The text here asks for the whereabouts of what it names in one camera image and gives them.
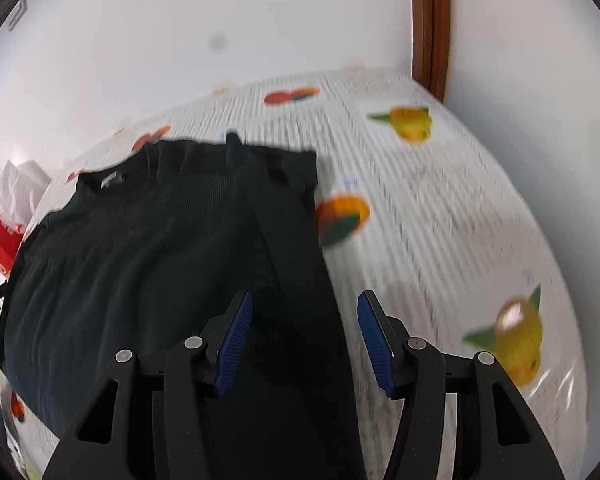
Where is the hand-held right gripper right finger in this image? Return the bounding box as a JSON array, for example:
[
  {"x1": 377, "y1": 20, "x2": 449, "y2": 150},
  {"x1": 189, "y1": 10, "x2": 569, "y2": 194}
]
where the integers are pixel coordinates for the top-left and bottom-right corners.
[{"x1": 356, "y1": 289, "x2": 566, "y2": 480}]

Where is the brown wooden door frame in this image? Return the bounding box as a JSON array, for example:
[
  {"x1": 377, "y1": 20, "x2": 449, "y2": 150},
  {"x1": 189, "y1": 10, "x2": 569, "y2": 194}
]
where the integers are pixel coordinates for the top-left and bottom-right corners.
[{"x1": 407, "y1": 0, "x2": 453, "y2": 104}]

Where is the red paper shopping bag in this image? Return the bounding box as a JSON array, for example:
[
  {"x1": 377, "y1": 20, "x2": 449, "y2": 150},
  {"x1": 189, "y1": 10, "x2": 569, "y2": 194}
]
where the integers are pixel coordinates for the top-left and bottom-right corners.
[{"x1": 0, "y1": 217, "x2": 27, "y2": 275}]

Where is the white plastic bag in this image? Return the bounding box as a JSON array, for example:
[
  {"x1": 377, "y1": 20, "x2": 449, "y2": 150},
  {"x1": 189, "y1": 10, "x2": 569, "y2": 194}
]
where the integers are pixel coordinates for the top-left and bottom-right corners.
[{"x1": 0, "y1": 159, "x2": 52, "y2": 226}]

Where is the white wall light switch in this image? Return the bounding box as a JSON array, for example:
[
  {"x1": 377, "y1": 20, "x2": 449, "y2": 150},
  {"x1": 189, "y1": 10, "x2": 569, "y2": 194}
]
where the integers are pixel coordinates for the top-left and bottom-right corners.
[{"x1": 6, "y1": 2, "x2": 29, "y2": 32}]

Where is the fruit-printed tablecloth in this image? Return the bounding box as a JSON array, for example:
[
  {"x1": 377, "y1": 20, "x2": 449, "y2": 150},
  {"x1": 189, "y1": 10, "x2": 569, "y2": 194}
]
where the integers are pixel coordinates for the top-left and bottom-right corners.
[{"x1": 0, "y1": 69, "x2": 588, "y2": 480}]

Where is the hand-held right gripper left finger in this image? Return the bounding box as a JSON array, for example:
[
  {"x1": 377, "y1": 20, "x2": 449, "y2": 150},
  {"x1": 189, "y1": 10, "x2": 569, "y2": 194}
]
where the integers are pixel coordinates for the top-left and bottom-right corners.
[{"x1": 42, "y1": 289, "x2": 255, "y2": 480}]

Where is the black long-sleeve sweatshirt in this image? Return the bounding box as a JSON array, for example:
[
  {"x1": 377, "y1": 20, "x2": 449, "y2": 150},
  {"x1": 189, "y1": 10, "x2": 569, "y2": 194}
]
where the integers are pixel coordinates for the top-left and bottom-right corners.
[{"x1": 0, "y1": 132, "x2": 366, "y2": 480}]

